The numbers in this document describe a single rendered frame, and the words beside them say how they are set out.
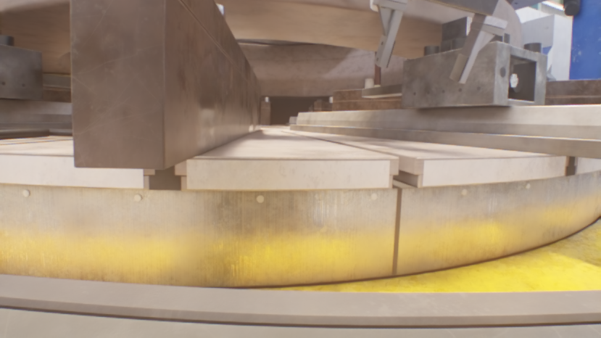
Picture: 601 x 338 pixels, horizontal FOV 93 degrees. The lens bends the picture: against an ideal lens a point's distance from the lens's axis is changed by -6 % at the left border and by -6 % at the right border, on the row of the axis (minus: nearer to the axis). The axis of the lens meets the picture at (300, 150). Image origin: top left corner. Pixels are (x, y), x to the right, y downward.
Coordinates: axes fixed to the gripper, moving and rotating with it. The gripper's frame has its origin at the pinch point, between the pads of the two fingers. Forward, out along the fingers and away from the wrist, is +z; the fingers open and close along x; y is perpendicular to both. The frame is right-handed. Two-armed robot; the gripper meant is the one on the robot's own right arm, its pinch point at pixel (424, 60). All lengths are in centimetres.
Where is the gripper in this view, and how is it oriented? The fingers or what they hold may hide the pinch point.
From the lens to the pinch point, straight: 51.8
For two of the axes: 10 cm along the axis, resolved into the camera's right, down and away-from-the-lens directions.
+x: 9.8, 1.2, 1.7
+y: 0.9, 4.8, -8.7
